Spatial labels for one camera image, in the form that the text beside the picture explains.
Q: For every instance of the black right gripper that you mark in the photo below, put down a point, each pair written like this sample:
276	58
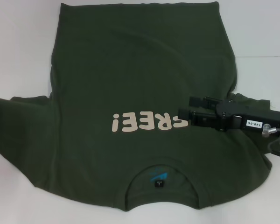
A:
247	116

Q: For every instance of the dark green FREE t-shirt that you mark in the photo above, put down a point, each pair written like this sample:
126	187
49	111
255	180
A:
130	70

